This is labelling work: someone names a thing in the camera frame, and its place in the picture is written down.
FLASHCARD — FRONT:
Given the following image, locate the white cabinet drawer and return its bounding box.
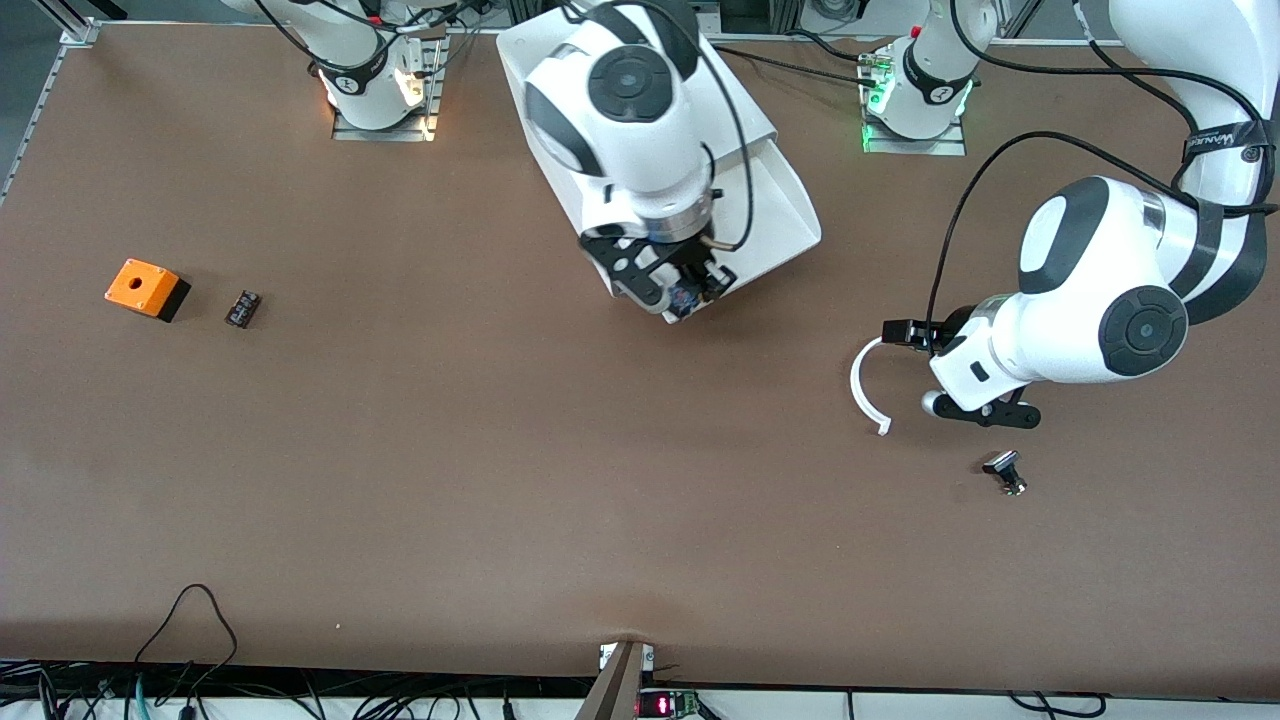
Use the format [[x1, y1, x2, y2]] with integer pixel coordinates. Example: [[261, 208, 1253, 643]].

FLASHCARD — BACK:
[[690, 135, 824, 323]]

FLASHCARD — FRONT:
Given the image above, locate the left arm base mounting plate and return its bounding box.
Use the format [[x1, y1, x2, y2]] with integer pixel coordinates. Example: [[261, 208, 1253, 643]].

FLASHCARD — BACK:
[[860, 60, 969, 157]]

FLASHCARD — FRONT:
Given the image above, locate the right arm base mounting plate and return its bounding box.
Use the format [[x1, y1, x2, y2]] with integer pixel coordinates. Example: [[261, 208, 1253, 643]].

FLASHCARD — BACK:
[[330, 35, 443, 143]]

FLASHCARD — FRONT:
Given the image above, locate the black silver push button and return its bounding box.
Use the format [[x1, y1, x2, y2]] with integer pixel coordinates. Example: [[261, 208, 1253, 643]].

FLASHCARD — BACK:
[[982, 450, 1029, 497]]

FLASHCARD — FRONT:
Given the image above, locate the white three-drawer cabinet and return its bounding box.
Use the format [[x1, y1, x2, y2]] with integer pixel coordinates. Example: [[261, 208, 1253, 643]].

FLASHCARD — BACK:
[[496, 5, 781, 301]]

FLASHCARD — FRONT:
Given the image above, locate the orange black button box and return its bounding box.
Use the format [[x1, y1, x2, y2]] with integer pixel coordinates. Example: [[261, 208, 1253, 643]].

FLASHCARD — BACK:
[[104, 258, 192, 323]]

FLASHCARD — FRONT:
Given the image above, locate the circuit board with red display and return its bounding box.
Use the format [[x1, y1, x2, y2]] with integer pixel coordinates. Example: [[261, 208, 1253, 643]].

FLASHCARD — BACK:
[[638, 688, 701, 719]]

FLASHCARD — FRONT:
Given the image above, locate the white plastic C-shaped ring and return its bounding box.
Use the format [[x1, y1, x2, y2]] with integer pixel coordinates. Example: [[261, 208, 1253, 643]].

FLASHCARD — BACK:
[[850, 336, 893, 437]]

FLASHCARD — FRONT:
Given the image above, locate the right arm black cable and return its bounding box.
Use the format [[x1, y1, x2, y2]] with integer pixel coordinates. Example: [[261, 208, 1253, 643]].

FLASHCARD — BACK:
[[255, 0, 756, 253]]

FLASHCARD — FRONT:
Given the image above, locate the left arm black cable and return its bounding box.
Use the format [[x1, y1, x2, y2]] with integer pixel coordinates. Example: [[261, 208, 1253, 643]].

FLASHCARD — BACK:
[[925, 0, 1276, 331]]

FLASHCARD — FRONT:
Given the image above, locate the black cable to arm base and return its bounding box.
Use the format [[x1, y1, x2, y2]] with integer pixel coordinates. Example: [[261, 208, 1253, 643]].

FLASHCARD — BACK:
[[710, 40, 891, 81]]

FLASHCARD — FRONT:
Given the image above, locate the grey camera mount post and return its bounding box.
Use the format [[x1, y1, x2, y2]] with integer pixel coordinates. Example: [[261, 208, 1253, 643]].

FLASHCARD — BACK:
[[575, 640, 646, 720]]

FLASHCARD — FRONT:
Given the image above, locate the black cable loop on table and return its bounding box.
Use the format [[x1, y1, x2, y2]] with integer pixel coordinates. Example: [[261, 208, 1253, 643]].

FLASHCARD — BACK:
[[133, 584, 239, 691]]

